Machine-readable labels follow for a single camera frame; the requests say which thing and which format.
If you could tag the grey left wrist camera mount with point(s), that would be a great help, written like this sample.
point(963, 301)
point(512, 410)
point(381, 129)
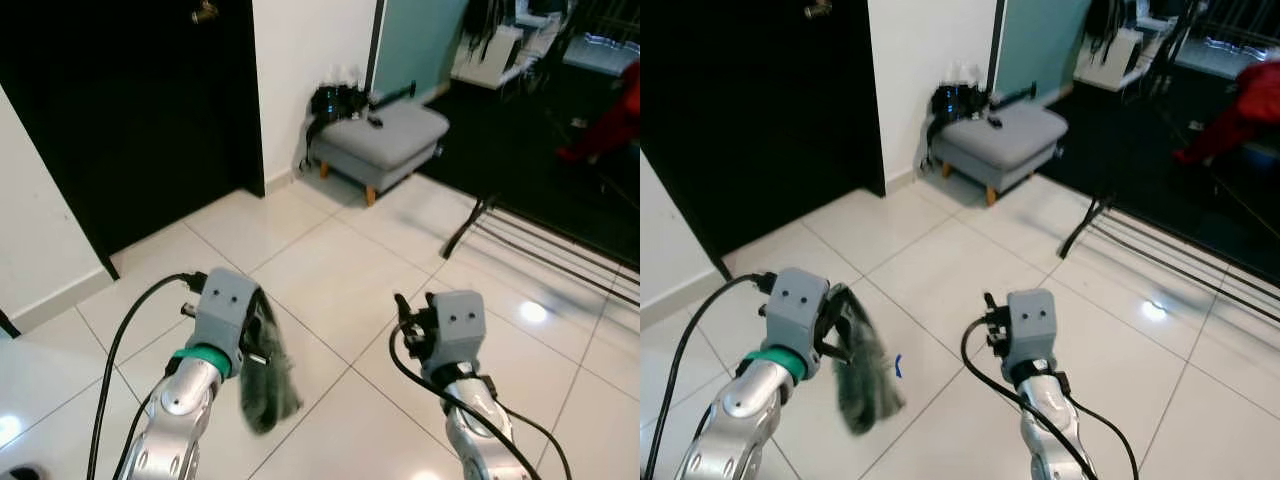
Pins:
point(795, 315)
point(222, 310)

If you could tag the white shelf unit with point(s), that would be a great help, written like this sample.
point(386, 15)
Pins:
point(1120, 50)
point(500, 50)

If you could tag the brass door knob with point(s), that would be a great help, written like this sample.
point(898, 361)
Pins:
point(205, 12)

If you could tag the dark wooden door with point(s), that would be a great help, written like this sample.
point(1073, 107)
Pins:
point(130, 120)
point(760, 120)

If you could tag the black handheld stick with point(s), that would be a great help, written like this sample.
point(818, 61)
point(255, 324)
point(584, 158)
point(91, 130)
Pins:
point(1012, 97)
point(392, 97)

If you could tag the red cloth cover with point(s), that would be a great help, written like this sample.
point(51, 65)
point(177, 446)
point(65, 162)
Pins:
point(1240, 110)
point(610, 120)

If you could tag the grey garment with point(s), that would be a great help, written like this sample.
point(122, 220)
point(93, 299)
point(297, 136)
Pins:
point(870, 380)
point(272, 380)

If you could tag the blue floor tape mark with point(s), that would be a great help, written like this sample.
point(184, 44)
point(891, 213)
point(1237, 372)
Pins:
point(898, 366)

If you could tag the black metal clothes rack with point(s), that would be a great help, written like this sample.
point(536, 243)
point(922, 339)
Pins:
point(1086, 227)
point(468, 228)

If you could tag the black bag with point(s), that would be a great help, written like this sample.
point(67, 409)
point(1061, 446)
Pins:
point(957, 103)
point(335, 103)

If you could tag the black floor carpet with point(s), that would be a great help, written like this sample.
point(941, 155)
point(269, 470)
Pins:
point(500, 150)
point(1120, 150)

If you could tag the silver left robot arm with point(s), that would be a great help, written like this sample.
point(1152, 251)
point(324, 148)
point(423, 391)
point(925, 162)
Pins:
point(180, 420)
point(740, 420)

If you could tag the grey upholstered ottoman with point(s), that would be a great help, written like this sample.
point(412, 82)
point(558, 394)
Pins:
point(385, 140)
point(1005, 140)

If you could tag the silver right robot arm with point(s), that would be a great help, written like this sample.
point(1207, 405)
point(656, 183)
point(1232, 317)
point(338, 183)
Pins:
point(1045, 430)
point(480, 430)

